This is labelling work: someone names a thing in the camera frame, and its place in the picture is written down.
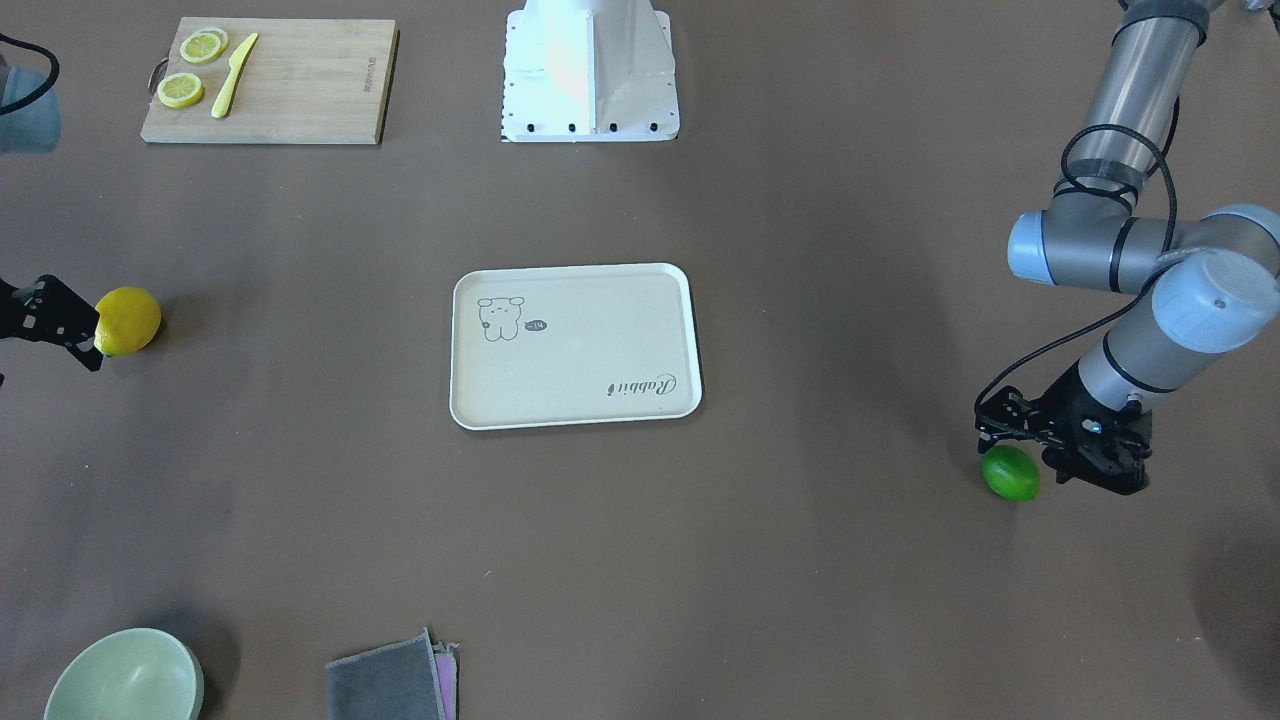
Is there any pink folded cloth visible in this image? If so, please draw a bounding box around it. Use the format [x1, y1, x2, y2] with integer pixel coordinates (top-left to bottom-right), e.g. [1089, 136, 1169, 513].
[431, 643, 460, 720]

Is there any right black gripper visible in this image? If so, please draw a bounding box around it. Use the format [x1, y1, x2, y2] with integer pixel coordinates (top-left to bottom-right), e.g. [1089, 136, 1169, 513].
[1, 275, 104, 372]

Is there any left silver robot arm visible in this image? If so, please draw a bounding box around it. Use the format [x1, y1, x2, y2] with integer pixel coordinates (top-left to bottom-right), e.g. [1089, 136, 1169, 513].
[974, 1, 1277, 495]

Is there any grey folded cloth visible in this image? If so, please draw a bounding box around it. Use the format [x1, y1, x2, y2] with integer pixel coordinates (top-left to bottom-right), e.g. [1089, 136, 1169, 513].
[325, 632, 444, 719]

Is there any bamboo cutting board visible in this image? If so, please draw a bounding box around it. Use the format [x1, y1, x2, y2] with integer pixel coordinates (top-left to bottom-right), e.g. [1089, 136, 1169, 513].
[140, 15, 399, 145]

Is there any lemon slice lower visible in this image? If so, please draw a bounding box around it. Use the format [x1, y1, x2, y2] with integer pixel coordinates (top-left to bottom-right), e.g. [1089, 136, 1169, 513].
[154, 72, 205, 109]

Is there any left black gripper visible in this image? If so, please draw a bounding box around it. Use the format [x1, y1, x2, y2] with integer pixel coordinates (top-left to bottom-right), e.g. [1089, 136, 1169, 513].
[975, 364, 1152, 495]

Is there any cream rabbit tray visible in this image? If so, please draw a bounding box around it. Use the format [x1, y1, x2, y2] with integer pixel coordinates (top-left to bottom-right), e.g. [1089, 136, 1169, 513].
[449, 263, 704, 430]

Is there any lemon slice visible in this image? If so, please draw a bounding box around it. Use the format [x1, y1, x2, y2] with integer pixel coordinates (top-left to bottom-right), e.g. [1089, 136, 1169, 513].
[154, 72, 205, 109]
[179, 27, 229, 64]

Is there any yellow plastic knife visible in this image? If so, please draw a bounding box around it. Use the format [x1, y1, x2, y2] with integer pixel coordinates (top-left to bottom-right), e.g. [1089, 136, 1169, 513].
[210, 32, 260, 119]

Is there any lemon slice upper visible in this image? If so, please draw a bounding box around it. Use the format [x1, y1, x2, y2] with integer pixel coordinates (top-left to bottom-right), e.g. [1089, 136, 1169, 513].
[179, 27, 229, 64]

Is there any light green bowl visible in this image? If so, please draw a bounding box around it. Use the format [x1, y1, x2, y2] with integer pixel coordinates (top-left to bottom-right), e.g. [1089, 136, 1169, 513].
[44, 626, 205, 719]

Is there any green lime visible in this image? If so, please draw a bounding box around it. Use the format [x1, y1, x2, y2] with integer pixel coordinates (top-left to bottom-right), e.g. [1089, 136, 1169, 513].
[980, 445, 1041, 502]

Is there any yellow lemon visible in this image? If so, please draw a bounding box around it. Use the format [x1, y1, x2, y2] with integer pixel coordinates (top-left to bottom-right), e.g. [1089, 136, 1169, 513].
[93, 287, 163, 357]

